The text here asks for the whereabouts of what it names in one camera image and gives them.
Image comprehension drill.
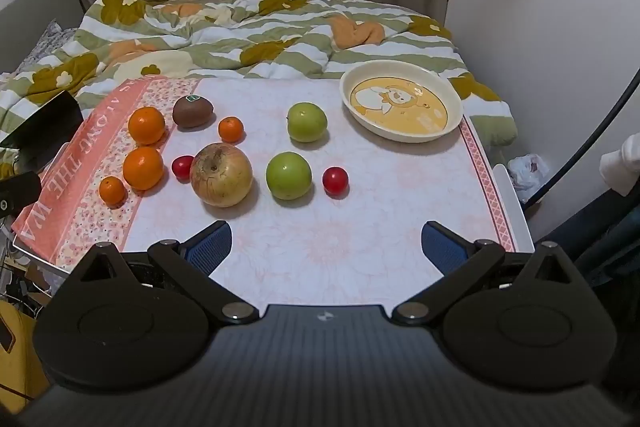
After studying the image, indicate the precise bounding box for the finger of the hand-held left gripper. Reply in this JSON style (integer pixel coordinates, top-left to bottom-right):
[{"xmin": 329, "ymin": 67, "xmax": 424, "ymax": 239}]
[{"xmin": 0, "ymin": 172, "xmax": 42, "ymax": 216}]

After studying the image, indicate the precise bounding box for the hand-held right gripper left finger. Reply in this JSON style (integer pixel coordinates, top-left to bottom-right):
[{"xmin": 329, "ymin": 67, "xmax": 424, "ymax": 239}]
[{"xmin": 67, "ymin": 221, "xmax": 261, "ymax": 325}]

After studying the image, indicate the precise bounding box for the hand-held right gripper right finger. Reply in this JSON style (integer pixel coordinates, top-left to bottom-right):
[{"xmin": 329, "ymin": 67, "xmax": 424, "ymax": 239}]
[{"xmin": 390, "ymin": 221, "xmax": 576, "ymax": 325}]

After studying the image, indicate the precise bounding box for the large yellow-red apple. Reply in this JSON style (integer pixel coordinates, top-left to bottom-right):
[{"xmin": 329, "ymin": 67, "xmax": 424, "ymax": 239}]
[{"xmin": 189, "ymin": 142, "xmax": 254, "ymax": 208}]

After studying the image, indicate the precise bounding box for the small orange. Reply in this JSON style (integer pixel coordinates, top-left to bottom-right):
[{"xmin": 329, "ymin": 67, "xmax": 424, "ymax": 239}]
[
  {"xmin": 98, "ymin": 176, "xmax": 127, "ymax": 208},
  {"xmin": 218, "ymin": 116, "xmax": 245, "ymax": 144}
]

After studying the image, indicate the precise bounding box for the large orange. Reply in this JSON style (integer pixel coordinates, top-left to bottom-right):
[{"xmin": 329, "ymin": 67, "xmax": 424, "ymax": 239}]
[
  {"xmin": 127, "ymin": 106, "xmax": 167, "ymax": 146},
  {"xmin": 123, "ymin": 147, "xmax": 165, "ymax": 191}
]

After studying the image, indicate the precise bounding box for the brown kiwi with sticker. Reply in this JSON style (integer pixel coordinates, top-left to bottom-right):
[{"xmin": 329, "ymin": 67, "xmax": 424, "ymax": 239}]
[{"xmin": 172, "ymin": 95, "xmax": 216, "ymax": 129}]

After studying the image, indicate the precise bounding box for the cream plate with cartoon print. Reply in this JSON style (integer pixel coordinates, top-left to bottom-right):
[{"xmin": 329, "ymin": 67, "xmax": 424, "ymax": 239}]
[{"xmin": 340, "ymin": 61, "xmax": 464, "ymax": 144}]

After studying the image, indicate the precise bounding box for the green apple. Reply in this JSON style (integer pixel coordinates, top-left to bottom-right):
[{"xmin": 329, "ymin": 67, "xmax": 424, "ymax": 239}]
[
  {"xmin": 286, "ymin": 102, "xmax": 329, "ymax": 143},
  {"xmin": 265, "ymin": 151, "xmax": 313, "ymax": 200}
]

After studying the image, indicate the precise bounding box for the red cherry tomato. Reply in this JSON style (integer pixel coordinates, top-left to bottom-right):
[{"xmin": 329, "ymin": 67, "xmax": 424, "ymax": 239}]
[
  {"xmin": 171, "ymin": 155, "xmax": 196, "ymax": 181},
  {"xmin": 322, "ymin": 166, "xmax": 349, "ymax": 196}
]

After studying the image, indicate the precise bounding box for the grey patterned pillow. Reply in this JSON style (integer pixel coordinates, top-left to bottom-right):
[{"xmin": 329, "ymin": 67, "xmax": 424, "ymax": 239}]
[{"xmin": 12, "ymin": 19, "xmax": 76, "ymax": 72}]

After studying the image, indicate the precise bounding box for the pink floral tablecloth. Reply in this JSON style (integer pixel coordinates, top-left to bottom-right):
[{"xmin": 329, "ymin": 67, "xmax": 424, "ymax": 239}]
[{"xmin": 11, "ymin": 76, "xmax": 517, "ymax": 303}]

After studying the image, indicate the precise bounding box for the white plastic bag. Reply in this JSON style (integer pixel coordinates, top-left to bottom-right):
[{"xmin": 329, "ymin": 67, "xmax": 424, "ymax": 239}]
[{"xmin": 507, "ymin": 153, "xmax": 551, "ymax": 202}]

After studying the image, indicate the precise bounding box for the green striped floral blanket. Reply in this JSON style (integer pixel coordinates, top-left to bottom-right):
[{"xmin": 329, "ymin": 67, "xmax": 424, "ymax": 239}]
[{"xmin": 0, "ymin": 0, "xmax": 518, "ymax": 148}]

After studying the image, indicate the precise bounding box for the grey bed frame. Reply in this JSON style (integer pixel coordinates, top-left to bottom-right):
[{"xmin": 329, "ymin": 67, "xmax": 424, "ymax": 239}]
[{"xmin": 0, "ymin": 0, "xmax": 86, "ymax": 72}]

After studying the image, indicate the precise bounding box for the black cable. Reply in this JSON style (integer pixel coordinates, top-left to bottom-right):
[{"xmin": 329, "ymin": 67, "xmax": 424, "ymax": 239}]
[{"xmin": 522, "ymin": 69, "xmax": 640, "ymax": 208}]

